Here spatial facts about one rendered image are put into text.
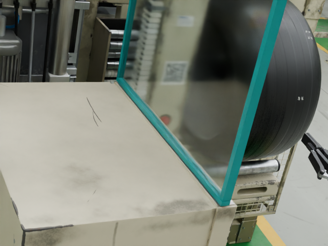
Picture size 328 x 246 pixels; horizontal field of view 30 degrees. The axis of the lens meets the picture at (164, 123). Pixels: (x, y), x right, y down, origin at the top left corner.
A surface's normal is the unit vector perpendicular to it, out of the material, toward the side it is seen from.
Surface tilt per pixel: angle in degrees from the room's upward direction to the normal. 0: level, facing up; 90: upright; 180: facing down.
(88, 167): 0
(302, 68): 61
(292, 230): 0
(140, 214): 0
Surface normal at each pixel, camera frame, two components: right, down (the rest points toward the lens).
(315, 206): 0.18, -0.88
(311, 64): 0.49, -0.05
